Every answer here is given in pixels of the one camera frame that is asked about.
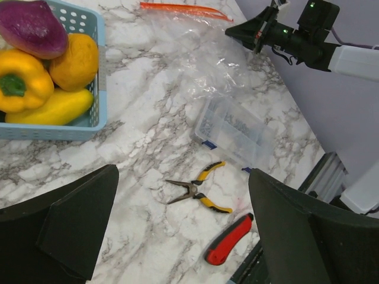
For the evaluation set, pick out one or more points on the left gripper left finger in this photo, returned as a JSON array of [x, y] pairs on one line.
[[56, 237]]

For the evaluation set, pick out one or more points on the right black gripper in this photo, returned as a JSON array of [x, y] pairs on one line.
[[305, 43]]

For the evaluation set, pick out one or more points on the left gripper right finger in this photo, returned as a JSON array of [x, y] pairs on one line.
[[306, 240]]

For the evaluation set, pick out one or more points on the clear orange-zip bag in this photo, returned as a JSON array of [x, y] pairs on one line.
[[208, 63]]

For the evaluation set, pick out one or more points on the purple toy onion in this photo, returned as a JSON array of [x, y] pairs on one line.
[[32, 27]]

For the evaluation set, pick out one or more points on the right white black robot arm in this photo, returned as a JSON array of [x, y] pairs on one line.
[[348, 59]]

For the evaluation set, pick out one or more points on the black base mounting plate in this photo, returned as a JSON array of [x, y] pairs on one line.
[[253, 269]]

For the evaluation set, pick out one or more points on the red utility knife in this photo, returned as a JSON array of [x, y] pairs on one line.
[[220, 248]]

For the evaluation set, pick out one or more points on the clear plastic screw box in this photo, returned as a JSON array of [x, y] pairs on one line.
[[229, 129]]

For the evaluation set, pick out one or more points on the yellow toy lemon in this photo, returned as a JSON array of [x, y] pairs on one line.
[[60, 109]]

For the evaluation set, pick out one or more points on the yellow toy bell pepper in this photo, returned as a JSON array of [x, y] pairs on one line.
[[25, 83]]

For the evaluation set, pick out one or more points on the orange toy citrus fruit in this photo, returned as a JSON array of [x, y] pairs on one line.
[[78, 65]]

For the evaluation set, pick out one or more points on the light blue plastic basket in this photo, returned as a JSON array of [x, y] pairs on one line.
[[73, 18]]

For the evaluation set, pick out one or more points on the aluminium frame rail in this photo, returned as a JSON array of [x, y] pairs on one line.
[[326, 181]]

